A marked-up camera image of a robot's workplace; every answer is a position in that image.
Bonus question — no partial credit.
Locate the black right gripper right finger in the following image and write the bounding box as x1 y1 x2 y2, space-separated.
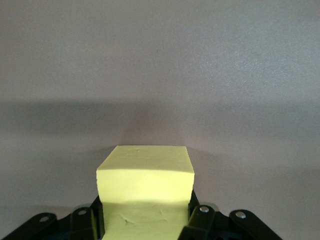
178 190 283 240

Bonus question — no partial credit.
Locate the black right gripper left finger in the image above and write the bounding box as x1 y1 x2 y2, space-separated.
0 194 105 240

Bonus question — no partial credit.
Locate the yellow foam cube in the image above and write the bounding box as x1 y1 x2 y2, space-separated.
95 145 196 240

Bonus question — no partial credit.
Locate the brown table cover sheet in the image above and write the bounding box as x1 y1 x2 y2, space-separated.
0 0 320 240

